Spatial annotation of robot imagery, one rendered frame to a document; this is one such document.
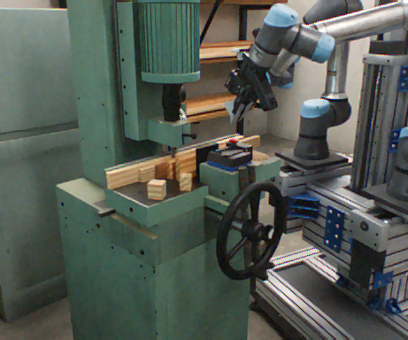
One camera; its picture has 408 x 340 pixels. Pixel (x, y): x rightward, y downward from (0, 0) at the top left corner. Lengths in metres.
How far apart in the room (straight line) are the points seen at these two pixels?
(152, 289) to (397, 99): 1.08
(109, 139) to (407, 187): 0.98
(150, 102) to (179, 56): 0.22
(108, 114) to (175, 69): 0.31
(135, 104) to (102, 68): 0.16
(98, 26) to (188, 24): 0.31
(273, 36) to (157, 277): 0.73
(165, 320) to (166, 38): 0.83
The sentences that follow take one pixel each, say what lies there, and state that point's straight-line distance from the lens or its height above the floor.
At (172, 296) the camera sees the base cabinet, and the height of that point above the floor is 0.59.
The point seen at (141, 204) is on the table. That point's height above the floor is 0.90.
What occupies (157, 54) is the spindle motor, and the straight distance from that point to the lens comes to 1.26.
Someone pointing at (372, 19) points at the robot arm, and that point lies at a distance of 1.37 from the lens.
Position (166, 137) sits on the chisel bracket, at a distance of 1.35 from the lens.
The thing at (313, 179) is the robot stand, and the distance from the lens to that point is 1.88.
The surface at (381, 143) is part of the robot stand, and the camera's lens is 1.72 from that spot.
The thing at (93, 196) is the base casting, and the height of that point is 0.80.
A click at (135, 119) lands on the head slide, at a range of 1.40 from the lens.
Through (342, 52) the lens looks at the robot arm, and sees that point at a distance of 1.92.
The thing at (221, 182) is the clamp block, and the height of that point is 0.92.
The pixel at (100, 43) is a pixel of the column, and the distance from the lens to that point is 1.44.
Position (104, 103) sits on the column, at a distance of 1.45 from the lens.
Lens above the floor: 1.38
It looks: 19 degrees down
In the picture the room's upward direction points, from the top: straight up
